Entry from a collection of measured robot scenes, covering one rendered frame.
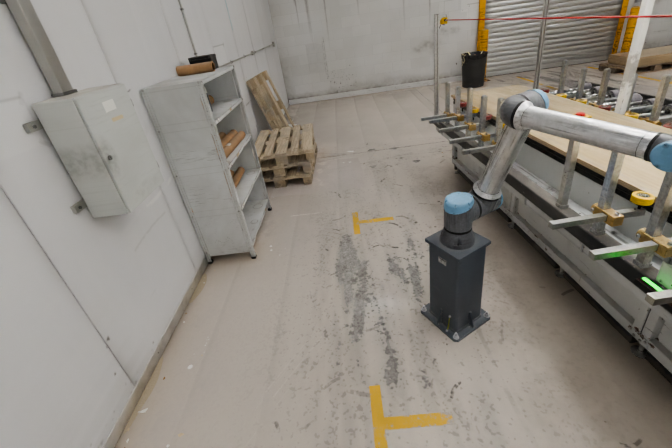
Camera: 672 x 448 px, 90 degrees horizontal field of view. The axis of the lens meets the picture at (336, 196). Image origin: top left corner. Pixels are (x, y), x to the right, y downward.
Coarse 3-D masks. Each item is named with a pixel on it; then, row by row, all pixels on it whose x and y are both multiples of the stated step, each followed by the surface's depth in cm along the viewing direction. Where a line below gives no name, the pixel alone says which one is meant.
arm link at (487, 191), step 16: (528, 96) 140; (544, 96) 143; (512, 128) 151; (496, 144) 163; (512, 144) 156; (496, 160) 165; (512, 160) 162; (496, 176) 170; (480, 192) 180; (496, 192) 178; (496, 208) 187
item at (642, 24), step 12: (648, 0) 217; (648, 12) 221; (636, 24) 228; (648, 24) 224; (636, 36) 229; (636, 48) 231; (636, 60) 234; (624, 72) 242; (624, 84) 243; (624, 96) 246; (624, 108) 250
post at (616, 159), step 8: (616, 152) 146; (616, 160) 146; (608, 168) 151; (616, 168) 148; (608, 176) 152; (616, 176) 150; (608, 184) 152; (616, 184) 152; (608, 192) 154; (600, 200) 159; (608, 200) 156; (608, 208) 158; (600, 224) 162
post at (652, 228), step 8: (664, 176) 126; (664, 184) 127; (664, 192) 127; (656, 200) 131; (664, 200) 128; (656, 208) 131; (664, 208) 129; (656, 216) 132; (664, 216) 131; (648, 224) 136; (656, 224) 132; (664, 224) 133; (648, 232) 136; (656, 232) 134; (640, 256) 142; (648, 256) 140
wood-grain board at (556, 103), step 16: (464, 96) 352; (480, 96) 343; (496, 96) 335; (496, 112) 290; (576, 112) 263; (592, 112) 258; (608, 112) 253; (640, 128) 220; (656, 128) 216; (544, 144) 223; (560, 144) 215; (592, 160) 190; (608, 160) 188; (624, 160) 185; (640, 160) 183; (624, 176) 171; (640, 176) 168; (656, 176) 166; (656, 192) 155
